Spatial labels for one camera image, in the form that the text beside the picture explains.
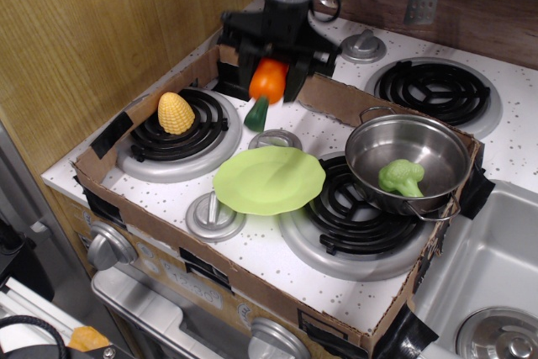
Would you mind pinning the silver sink basin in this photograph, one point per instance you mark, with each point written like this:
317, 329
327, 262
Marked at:
489, 261

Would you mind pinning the silver middle stovetop knob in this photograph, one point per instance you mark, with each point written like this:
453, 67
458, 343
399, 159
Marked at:
275, 137

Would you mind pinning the silver left oven knob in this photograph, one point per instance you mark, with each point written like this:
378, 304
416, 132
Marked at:
109, 247

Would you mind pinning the silver front stovetop knob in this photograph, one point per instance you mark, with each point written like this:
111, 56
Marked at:
212, 221

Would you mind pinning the orange object bottom left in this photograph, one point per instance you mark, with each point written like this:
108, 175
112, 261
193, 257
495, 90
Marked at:
86, 338

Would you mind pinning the silver right oven knob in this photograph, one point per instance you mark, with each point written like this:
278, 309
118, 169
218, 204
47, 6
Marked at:
271, 340

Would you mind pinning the stainless steel pot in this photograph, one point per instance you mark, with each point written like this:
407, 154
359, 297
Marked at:
384, 136

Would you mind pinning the stove burner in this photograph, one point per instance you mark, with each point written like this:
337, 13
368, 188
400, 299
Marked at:
150, 154
449, 91
341, 235

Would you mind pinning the silver sink drain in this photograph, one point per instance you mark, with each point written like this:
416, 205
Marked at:
497, 332

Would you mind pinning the back right stove burner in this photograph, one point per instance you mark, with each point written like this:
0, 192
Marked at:
449, 91

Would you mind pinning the silver back stovetop knob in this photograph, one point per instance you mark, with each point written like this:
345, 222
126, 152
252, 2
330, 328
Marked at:
363, 48

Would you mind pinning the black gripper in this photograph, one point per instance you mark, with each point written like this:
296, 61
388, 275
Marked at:
281, 32

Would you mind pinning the silver oven door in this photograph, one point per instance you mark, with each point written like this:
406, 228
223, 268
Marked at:
179, 327

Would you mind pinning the silver oven knob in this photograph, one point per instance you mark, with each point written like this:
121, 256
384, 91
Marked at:
271, 340
109, 247

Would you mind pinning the orange toy carrot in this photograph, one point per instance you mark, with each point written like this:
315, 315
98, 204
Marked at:
267, 87

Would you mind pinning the silver stovetop knob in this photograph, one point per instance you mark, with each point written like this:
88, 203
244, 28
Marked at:
212, 221
275, 137
363, 48

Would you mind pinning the light green plastic plate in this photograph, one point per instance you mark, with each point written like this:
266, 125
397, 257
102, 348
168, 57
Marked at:
269, 180

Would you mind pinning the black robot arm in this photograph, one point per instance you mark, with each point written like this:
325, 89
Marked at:
229, 76

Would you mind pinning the green toy broccoli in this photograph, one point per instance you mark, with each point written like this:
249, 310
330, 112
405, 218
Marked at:
402, 176

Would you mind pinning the front left stove burner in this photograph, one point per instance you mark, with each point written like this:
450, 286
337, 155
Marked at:
150, 154

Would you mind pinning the front right stove burner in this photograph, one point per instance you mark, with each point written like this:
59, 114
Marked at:
341, 235

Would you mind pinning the yellow toy corn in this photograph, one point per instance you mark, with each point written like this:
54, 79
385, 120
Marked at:
175, 115

